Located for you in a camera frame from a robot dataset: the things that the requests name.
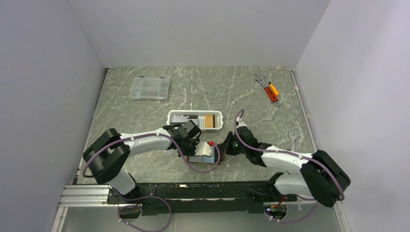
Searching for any red adjustable wrench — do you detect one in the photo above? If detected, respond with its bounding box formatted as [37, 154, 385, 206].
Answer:
[264, 87, 280, 106]

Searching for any gold credit card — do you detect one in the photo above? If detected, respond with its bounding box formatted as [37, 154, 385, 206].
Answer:
[205, 114, 218, 128]

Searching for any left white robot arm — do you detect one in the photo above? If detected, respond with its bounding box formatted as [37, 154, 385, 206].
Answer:
[82, 120, 202, 203]

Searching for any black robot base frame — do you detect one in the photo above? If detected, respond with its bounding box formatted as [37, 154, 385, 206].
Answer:
[107, 181, 297, 216]

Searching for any white plastic basket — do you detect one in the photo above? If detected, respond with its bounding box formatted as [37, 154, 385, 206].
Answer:
[166, 110, 223, 131]

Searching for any silver open-end wrench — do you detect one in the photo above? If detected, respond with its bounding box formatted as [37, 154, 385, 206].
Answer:
[288, 131, 298, 152]

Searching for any clear plastic card sleeve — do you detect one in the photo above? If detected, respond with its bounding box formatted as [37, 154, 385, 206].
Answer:
[164, 150, 175, 157]

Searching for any clear plastic organizer box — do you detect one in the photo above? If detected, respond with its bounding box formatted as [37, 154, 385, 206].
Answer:
[130, 76, 170, 102]

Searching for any white striped card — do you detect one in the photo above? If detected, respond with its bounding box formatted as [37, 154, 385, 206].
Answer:
[170, 116, 199, 125]

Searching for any yellow handled screwdriver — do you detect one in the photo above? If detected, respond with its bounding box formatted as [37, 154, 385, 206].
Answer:
[268, 81, 279, 96]

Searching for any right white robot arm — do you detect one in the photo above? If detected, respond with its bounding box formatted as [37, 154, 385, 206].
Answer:
[218, 126, 351, 207]

